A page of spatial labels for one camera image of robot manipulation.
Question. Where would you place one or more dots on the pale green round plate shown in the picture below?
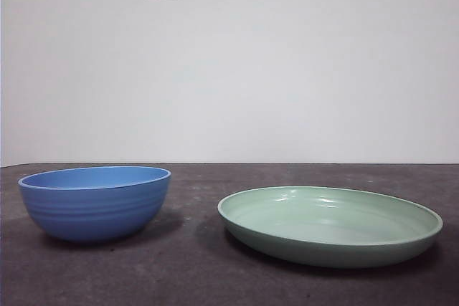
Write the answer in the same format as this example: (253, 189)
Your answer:
(322, 234)

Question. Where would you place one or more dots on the blue ribbed bowl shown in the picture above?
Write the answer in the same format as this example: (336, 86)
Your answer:
(93, 213)

